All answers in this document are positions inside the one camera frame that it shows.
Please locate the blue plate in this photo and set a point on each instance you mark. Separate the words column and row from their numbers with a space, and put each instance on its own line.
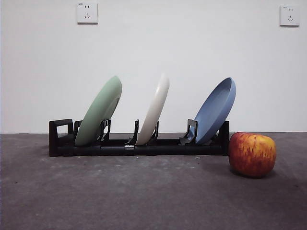
column 213, row 112

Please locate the white plate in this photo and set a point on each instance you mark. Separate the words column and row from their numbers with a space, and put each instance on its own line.
column 156, row 105

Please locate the white wall socket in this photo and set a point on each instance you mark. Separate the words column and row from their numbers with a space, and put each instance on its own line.
column 289, row 15
column 87, row 13

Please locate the black plate rack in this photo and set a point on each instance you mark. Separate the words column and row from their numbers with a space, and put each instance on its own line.
column 168, row 150

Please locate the red yellow apple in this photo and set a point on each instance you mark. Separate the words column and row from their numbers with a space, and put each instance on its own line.
column 251, row 155

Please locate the green plate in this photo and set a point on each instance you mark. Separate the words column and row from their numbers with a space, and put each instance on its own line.
column 100, row 107

